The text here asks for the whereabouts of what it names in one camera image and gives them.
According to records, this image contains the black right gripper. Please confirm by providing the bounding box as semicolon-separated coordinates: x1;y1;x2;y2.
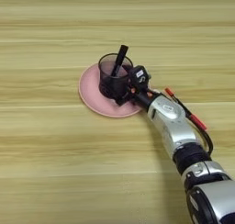
98;64;161;113

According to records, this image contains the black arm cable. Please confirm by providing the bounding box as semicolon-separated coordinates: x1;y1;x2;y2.
196;126;215;157

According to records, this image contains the black mesh pen cup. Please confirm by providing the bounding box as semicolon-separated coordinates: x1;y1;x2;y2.
97;52;134;101

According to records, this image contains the red and black pen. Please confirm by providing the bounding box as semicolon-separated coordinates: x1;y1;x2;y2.
164;86;208;131

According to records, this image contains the black marker pen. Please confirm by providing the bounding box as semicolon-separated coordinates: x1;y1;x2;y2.
110;44;129;78

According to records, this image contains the pink round plate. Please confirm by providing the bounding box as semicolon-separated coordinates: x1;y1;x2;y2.
78;62;145;118

